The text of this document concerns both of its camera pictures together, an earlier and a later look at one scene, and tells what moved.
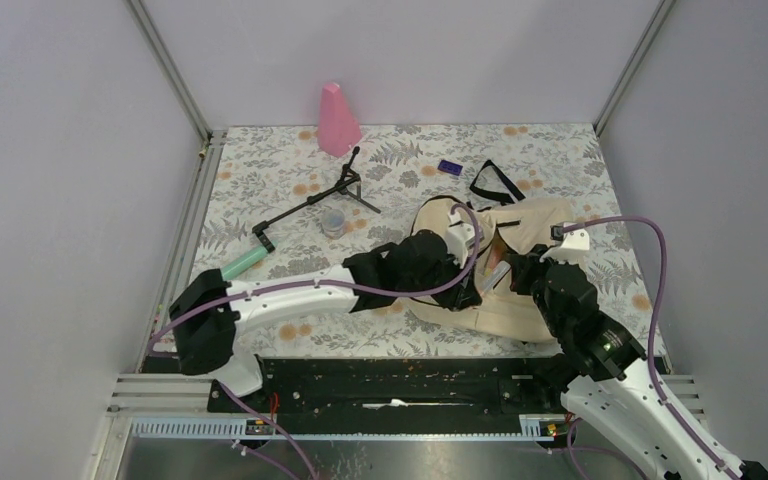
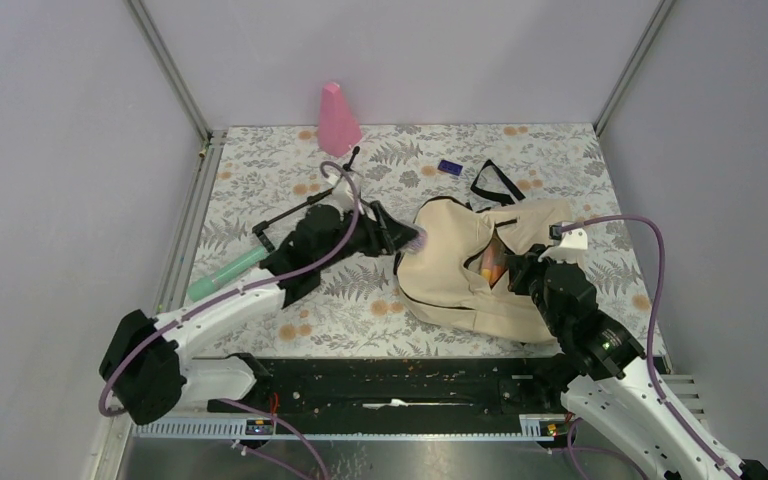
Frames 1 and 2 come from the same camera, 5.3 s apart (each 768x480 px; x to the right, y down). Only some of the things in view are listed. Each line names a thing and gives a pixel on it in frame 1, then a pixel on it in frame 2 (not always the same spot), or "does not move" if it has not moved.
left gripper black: (460, 296) → (384, 236)
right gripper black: (522, 265) does not move
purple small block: (450, 167) does not move
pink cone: (339, 128) does not move
